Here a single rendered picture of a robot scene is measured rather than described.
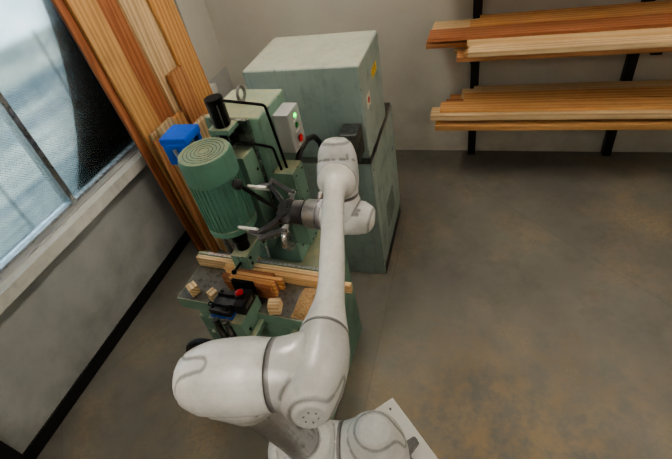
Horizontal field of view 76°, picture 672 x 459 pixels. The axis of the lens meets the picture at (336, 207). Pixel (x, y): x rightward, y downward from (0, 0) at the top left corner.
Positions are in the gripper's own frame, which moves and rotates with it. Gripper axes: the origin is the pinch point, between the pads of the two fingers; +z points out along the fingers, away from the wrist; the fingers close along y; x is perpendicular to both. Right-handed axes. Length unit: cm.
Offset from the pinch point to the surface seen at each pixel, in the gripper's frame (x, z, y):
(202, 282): -37, 36, -25
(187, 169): 13.8, 15.0, 6.8
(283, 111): -8.8, -0.2, 38.2
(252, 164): -8.5, 7.2, 17.5
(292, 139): -15.3, -2.6, 30.4
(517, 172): -228, -89, 101
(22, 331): -49, 142, -63
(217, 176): 8.7, 7.6, 6.8
